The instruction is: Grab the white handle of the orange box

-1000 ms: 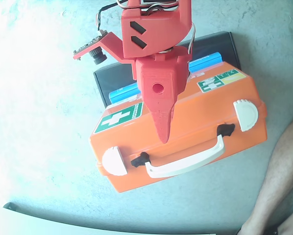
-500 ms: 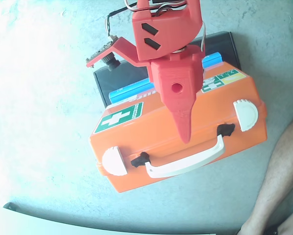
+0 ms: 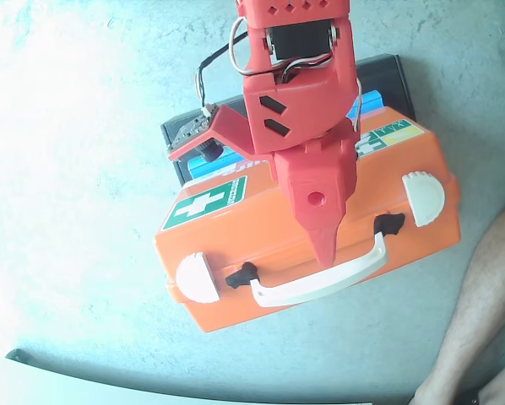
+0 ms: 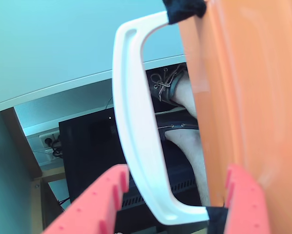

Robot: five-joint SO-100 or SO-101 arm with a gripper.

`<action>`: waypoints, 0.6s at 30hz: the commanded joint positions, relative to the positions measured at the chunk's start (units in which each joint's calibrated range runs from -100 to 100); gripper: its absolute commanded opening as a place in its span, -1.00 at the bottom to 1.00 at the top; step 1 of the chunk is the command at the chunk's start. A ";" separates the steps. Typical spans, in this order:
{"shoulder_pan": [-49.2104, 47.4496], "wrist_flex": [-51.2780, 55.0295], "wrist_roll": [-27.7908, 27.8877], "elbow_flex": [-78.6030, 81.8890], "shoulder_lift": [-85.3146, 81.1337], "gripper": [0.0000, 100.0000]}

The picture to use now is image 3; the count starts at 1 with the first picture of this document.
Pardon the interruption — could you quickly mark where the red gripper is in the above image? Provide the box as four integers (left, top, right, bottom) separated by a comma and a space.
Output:
272, 126, 360, 267

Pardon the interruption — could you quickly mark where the white box carry handle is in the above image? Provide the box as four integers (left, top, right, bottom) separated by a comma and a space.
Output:
248, 227, 389, 307

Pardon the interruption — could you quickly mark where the orange first aid box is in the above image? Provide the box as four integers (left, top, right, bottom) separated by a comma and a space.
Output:
153, 105, 463, 334

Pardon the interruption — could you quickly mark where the white round box latch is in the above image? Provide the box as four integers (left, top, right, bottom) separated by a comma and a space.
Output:
175, 251, 220, 304
401, 170, 447, 228

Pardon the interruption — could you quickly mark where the black Holybro cardboard box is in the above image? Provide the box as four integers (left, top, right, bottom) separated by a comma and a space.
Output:
160, 53, 417, 186

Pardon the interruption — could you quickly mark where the wrist camera on red mount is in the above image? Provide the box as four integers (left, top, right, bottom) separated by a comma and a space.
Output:
167, 103, 275, 164

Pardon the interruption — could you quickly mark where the black white camera cable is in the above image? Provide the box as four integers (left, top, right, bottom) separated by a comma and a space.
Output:
194, 38, 250, 117

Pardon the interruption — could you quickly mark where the white servo wire bundle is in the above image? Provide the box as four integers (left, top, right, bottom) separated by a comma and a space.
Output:
229, 16, 256, 78

